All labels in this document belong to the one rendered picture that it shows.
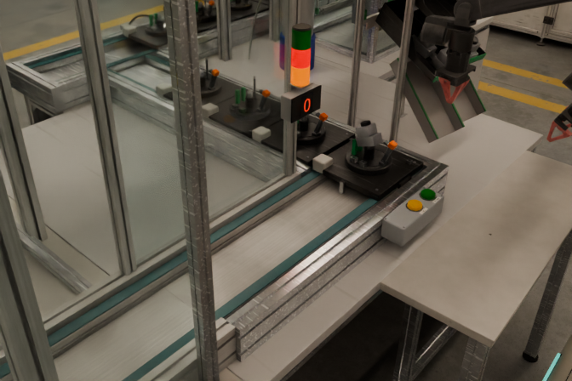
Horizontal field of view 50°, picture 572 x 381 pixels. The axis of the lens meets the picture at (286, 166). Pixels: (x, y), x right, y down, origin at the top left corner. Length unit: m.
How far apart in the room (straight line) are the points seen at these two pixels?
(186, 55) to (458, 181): 1.33
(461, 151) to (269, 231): 0.84
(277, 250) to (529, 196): 0.85
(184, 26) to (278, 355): 0.82
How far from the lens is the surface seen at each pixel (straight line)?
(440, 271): 1.69
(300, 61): 1.61
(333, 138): 1.99
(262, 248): 1.61
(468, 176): 2.09
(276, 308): 1.42
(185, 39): 0.87
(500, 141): 2.33
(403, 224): 1.65
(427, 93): 2.05
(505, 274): 1.73
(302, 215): 1.72
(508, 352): 2.75
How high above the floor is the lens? 1.95
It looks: 32 degrees down
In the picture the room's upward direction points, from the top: 1 degrees clockwise
